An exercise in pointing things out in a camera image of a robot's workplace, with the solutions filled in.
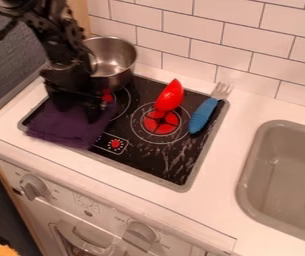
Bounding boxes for blue handled fork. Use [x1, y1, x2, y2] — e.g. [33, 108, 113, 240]
[186, 82, 235, 136]

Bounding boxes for silver pot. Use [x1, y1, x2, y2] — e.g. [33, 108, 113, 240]
[81, 35, 139, 93]

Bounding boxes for toy sink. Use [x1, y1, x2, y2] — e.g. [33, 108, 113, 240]
[234, 119, 305, 248]

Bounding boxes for violet cloth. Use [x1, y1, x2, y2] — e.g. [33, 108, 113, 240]
[25, 99, 120, 150]

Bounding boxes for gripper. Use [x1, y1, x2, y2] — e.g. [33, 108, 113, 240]
[39, 62, 115, 125]

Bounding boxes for red toy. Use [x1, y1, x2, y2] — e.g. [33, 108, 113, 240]
[153, 78, 186, 113]

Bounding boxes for toy stove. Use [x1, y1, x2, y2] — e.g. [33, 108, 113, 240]
[17, 73, 233, 194]

